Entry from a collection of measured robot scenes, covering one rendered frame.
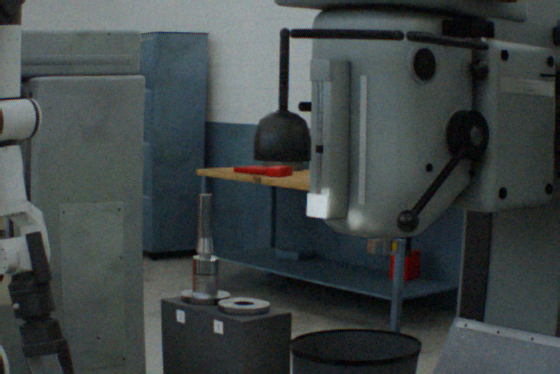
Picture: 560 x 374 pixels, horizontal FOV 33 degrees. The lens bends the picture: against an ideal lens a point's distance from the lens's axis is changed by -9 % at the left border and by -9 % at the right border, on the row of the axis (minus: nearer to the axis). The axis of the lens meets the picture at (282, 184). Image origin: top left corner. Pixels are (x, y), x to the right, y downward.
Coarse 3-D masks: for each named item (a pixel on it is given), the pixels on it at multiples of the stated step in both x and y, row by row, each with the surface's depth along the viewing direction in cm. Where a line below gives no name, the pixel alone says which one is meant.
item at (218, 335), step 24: (168, 312) 179; (192, 312) 174; (216, 312) 171; (240, 312) 169; (264, 312) 171; (288, 312) 173; (168, 336) 180; (192, 336) 175; (216, 336) 170; (240, 336) 166; (264, 336) 169; (288, 336) 174; (168, 360) 180; (192, 360) 175; (216, 360) 171; (240, 360) 166; (264, 360) 170; (288, 360) 174
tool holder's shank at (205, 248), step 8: (200, 200) 178; (208, 200) 178; (200, 208) 178; (208, 208) 178; (200, 216) 178; (208, 216) 178; (200, 224) 178; (208, 224) 178; (200, 232) 179; (208, 232) 178; (200, 240) 179; (208, 240) 179; (200, 248) 178; (208, 248) 178; (200, 256) 179; (208, 256) 179
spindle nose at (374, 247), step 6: (372, 240) 142; (390, 240) 141; (396, 240) 142; (372, 246) 142; (378, 246) 141; (384, 246) 141; (390, 246) 141; (372, 252) 142; (378, 252) 141; (384, 252) 141; (390, 252) 141; (396, 252) 142
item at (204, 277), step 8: (192, 264) 179; (216, 264) 179; (192, 272) 180; (200, 272) 178; (208, 272) 178; (216, 272) 179; (192, 280) 180; (200, 280) 178; (208, 280) 178; (216, 280) 179; (200, 288) 178; (208, 288) 178; (216, 288) 179
